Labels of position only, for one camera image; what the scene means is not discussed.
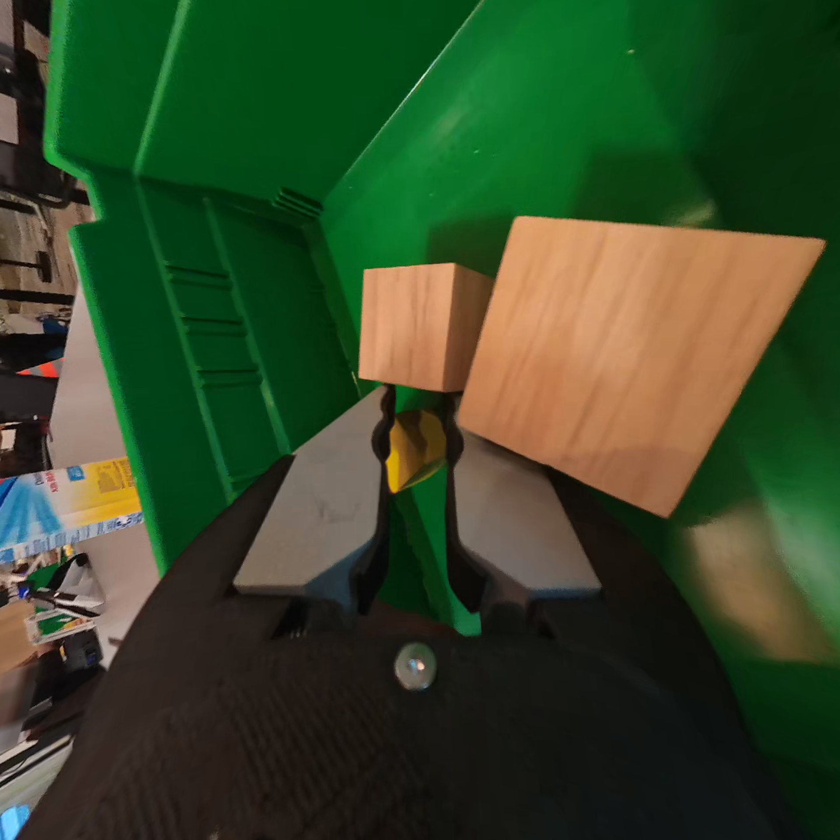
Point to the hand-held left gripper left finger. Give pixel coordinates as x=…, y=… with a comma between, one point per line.
x=315, y=518

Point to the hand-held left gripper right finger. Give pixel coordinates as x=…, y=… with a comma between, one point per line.
x=518, y=525

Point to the small yellow cube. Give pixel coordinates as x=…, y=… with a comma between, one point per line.
x=413, y=449

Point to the large wooden cube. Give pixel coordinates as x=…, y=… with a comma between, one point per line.
x=630, y=361

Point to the medium wooden cube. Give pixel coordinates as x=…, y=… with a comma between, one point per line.
x=423, y=325

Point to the green plastic bin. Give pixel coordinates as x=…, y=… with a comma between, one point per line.
x=525, y=131

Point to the orange traffic cone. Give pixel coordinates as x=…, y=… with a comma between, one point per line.
x=43, y=369

